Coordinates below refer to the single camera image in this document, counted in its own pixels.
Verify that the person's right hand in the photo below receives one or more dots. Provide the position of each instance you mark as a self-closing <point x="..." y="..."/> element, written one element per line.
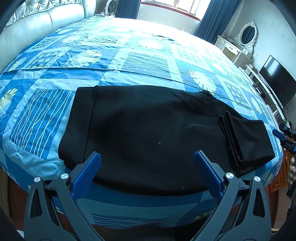
<point x="292" y="171"/>

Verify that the white television stand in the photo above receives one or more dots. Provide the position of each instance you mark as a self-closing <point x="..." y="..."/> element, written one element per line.
<point x="266" y="92"/>

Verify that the white oval vanity mirror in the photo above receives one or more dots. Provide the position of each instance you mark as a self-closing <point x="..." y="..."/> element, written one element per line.
<point x="248" y="36"/>

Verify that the white box fan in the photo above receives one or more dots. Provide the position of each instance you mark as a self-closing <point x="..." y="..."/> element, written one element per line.
<point x="111" y="7"/>

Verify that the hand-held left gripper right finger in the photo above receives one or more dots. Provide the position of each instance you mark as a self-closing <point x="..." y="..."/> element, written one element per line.
<point x="208" y="178"/>

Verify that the white power strip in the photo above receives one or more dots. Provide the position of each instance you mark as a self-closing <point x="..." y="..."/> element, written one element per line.
<point x="104" y="15"/>

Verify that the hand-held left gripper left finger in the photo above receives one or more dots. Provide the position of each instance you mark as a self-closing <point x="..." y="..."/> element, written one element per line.
<point x="86" y="176"/>

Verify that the white dressing table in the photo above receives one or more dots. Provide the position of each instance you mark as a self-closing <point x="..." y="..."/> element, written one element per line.
<point x="231" y="49"/>

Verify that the blue curtain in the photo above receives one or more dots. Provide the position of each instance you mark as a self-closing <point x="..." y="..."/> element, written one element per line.
<point x="128" y="9"/>
<point x="215" y="23"/>

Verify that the black pants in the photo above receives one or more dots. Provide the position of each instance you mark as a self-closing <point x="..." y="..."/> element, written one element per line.
<point x="150" y="129"/>

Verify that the beige leather headboard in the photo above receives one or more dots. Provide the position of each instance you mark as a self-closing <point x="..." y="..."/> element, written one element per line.
<point x="46" y="25"/>

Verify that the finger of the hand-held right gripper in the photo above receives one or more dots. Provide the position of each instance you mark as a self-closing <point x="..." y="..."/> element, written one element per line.
<point x="277" y="134"/>

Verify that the wooden bed frame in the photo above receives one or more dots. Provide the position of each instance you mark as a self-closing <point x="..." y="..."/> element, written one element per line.
<point x="278" y="183"/>

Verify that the window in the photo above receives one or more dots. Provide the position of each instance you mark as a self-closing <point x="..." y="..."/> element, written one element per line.
<point x="175" y="7"/>

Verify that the black flat television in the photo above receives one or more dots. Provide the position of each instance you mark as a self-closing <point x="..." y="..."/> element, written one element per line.
<point x="277" y="78"/>

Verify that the blue patterned bed sheet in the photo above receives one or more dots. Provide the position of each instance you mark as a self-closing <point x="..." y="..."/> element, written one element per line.
<point x="138" y="60"/>

